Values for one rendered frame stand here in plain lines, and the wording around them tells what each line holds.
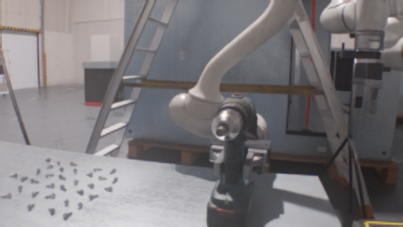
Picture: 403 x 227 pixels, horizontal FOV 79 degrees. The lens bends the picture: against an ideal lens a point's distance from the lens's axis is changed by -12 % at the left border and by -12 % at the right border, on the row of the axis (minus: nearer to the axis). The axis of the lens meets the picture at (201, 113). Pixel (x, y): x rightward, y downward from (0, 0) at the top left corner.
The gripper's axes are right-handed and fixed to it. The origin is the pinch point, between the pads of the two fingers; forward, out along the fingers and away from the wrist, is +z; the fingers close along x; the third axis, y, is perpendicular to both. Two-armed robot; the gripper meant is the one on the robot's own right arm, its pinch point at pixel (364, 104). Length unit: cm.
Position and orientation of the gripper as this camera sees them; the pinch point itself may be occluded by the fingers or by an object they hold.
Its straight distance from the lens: 96.6
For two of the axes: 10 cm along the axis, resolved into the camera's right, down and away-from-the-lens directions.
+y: 9.7, 0.7, -2.3
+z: -0.2, 9.8, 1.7
